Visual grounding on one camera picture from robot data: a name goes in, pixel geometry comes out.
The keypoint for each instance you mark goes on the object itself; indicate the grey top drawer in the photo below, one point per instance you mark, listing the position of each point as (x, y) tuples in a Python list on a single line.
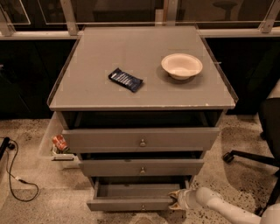
[(140, 140)]

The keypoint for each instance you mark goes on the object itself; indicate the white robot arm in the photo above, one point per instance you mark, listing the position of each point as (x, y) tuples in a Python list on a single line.
[(204, 197)]

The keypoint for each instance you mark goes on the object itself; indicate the clear plastic bin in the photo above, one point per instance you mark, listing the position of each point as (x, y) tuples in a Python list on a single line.
[(47, 150)]

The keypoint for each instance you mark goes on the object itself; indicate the grey middle drawer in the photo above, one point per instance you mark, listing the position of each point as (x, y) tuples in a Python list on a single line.
[(140, 167)]

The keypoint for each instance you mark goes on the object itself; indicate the white paper bowl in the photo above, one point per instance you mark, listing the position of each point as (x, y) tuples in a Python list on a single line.
[(181, 66)]

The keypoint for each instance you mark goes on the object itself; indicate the blue snack packet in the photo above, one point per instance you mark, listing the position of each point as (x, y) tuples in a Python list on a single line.
[(125, 80)]

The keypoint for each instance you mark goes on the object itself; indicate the orange snack bag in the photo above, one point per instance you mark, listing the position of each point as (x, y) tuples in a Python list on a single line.
[(60, 142)]

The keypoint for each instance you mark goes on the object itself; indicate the grey drawer cabinet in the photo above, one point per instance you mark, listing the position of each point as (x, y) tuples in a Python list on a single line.
[(85, 98)]

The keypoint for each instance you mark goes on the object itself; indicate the grey bottom drawer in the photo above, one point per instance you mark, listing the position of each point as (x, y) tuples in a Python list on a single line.
[(117, 194)]

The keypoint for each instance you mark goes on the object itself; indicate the grey drawer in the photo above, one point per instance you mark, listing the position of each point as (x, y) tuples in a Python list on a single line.
[(140, 167), (140, 140), (117, 194)]

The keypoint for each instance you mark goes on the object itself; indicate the metal railing frame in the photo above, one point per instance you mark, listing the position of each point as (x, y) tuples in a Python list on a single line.
[(265, 23)]

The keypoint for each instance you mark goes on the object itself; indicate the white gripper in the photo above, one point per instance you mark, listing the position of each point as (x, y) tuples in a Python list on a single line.
[(183, 199)]

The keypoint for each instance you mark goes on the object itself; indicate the black office chair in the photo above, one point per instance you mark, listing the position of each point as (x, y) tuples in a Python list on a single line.
[(269, 116)]

